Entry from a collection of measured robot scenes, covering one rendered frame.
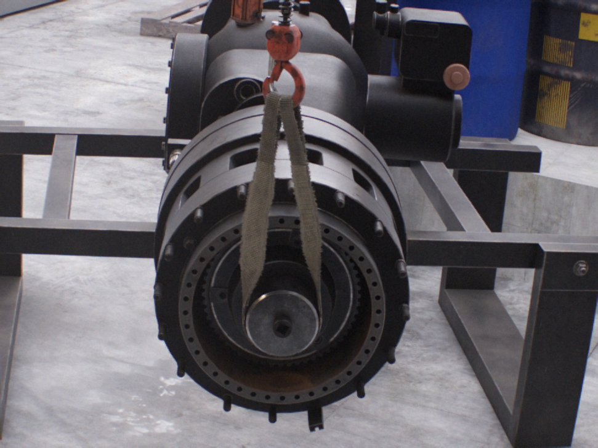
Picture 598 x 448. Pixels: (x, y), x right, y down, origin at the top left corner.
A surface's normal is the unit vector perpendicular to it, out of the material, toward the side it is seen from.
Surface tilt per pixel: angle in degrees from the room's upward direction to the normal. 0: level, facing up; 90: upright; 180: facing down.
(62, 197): 0
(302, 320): 90
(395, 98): 50
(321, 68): 6
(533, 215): 90
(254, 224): 93
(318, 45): 41
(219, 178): 33
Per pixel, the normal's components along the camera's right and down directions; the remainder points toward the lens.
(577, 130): -0.16, 0.31
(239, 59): -0.05, -0.90
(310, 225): -0.41, 0.43
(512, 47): 0.66, 0.29
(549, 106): -0.61, 0.22
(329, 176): 0.38, -0.88
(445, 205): -0.99, -0.04
